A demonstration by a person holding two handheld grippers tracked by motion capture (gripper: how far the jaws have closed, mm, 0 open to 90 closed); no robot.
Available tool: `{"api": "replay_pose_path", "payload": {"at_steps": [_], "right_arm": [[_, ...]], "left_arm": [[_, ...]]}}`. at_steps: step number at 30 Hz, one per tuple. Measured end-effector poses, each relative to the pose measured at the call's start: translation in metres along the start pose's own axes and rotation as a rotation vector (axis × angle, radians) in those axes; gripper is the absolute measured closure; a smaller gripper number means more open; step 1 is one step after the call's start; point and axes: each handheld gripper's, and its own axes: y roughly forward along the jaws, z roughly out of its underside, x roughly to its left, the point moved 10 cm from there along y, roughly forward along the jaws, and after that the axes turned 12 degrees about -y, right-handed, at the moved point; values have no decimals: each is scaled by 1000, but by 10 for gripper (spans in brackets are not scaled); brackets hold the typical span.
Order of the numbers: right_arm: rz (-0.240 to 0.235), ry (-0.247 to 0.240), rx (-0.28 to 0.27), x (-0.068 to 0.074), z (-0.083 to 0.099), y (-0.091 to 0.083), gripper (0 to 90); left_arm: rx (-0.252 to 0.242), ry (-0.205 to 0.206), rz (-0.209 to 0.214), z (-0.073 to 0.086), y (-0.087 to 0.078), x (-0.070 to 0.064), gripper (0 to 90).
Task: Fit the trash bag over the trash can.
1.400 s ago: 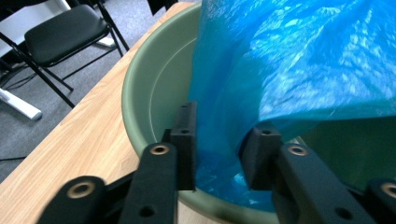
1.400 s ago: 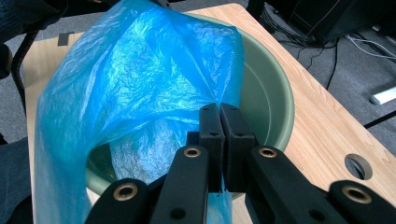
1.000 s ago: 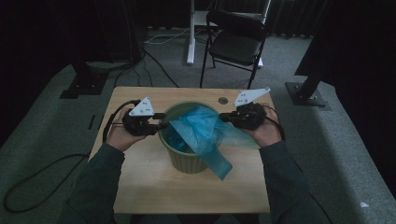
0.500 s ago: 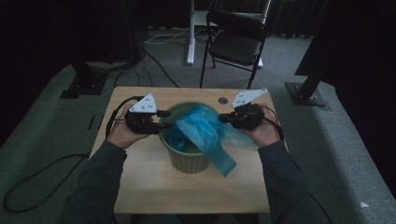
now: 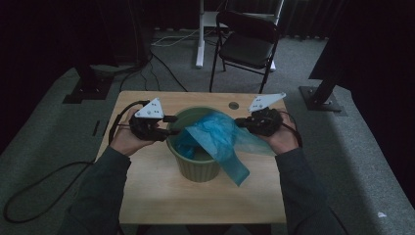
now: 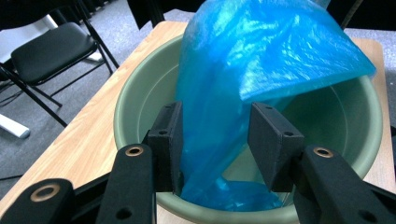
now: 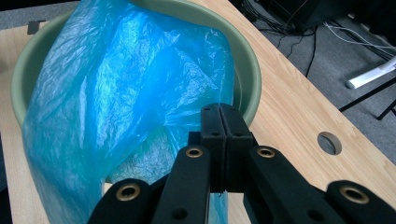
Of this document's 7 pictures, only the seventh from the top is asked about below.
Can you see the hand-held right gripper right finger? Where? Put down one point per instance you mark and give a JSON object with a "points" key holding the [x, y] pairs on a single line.
{"points": [[238, 146]]}

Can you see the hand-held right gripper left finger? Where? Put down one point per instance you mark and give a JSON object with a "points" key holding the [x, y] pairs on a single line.
{"points": [[213, 146]]}

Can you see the green plastic bin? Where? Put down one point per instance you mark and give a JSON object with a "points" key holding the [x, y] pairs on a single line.
{"points": [[246, 62]]}

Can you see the black folding chair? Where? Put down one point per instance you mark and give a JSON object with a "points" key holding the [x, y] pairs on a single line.
{"points": [[373, 99]]}

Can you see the black stand with square base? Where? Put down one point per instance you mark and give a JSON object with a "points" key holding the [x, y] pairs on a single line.
{"points": [[320, 12]]}

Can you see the blue plastic bag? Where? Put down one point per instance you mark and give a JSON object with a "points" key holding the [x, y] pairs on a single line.
{"points": [[109, 93]]}

